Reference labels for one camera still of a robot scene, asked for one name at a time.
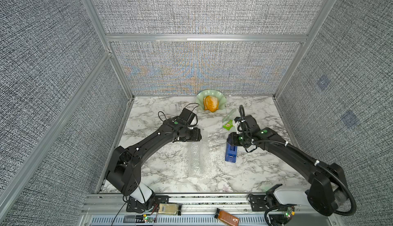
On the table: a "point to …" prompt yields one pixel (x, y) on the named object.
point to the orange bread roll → (211, 103)
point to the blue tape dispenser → (231, 153)
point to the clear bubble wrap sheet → (198, 160)
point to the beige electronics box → (171, 209)
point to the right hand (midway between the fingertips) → (228, 136)
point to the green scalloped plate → (221, 97)
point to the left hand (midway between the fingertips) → (200, 136)
